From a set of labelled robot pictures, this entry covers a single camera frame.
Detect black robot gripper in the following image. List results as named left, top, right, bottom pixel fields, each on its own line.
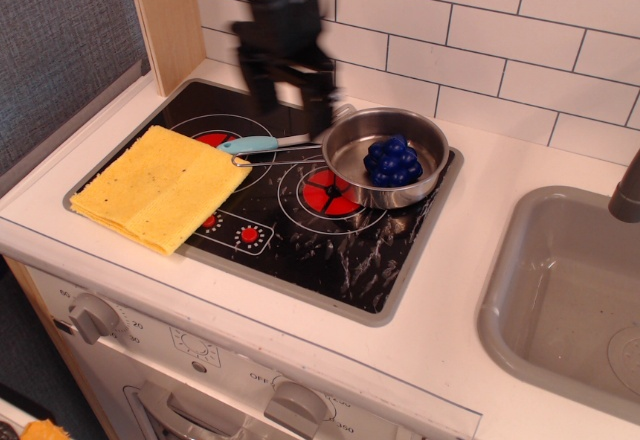
left=232, top=0, right=337, bottom=141

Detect blue toy grapes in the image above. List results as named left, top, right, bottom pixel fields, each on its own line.
left=363, top=135, right=424, bottom=188

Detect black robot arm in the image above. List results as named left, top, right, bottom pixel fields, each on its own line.
left=232, top=0, right=336, bottom=140

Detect black toy stove top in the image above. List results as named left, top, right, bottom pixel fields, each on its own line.
left=65, top=80, right=464, bottom=326

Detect stainless steel pan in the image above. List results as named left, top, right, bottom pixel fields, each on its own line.
left=218, top=105, right=450, bottom=209

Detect yellow folded cloth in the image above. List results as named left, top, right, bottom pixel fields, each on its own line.
left=70, top=126, right=252, bottom=255

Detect grey left oven knob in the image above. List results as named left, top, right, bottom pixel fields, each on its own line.
left=69, top=293, right=120, bottom=345

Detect grey oven knob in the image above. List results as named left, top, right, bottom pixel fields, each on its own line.
left=69, top=293, right=120, bottom=345
left=264, top=381, right=329, bottom=439

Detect white toy oven front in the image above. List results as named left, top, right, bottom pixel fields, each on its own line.
left=27, top=268, right=480, bottom=439

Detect grey right oven knob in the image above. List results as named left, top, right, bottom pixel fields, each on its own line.
left=264, top=381, right=329, bottom=439

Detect grey plastic sink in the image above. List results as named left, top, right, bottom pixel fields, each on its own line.
left=478, top=186, right=639, bottom=423

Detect grey faucet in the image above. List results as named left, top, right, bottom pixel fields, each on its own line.
left=608, top=151, right=640, bottom=223

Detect orange object bottom left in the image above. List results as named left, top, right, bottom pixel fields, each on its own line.
left=19, top=420, right=71, bottom=440

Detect grey spatula blue handle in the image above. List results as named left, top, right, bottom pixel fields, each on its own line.
left=217, top=130, right=326, bottom=155

